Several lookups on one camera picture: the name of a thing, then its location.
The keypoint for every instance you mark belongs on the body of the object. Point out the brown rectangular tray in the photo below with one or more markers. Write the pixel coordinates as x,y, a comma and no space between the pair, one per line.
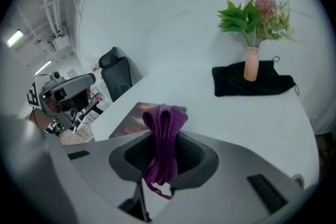
131,120

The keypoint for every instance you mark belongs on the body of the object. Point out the pink ceramic vase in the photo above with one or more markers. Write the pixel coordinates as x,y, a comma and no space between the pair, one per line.
251,65

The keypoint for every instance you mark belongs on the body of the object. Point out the black mat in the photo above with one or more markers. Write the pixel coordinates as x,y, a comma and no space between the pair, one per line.
231,84

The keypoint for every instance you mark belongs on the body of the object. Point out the white desk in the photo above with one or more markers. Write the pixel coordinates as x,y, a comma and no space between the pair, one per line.
223,118

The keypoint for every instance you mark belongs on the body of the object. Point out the pink vase with flowers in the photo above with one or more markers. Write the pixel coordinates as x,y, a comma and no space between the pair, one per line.
244,21

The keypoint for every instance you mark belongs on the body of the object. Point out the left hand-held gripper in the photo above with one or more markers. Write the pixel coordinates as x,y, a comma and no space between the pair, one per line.
52,102

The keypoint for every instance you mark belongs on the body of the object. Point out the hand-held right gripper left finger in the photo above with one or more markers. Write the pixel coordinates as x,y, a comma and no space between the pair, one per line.
92,165

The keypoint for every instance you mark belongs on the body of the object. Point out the white ceiling unit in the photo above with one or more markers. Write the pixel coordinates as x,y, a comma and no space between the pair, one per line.
60,43

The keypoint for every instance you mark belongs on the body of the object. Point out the purple cloth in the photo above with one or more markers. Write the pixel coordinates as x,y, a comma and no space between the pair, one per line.
165,133

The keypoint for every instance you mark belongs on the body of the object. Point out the black mesh office chair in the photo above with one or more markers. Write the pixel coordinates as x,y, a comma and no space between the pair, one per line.
116,78

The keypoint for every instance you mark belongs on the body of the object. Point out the ceiling light panel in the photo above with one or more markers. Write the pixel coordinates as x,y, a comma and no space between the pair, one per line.
42,67
14,38

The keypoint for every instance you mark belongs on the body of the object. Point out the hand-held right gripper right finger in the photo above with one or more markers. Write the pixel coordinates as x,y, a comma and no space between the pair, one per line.
236,170

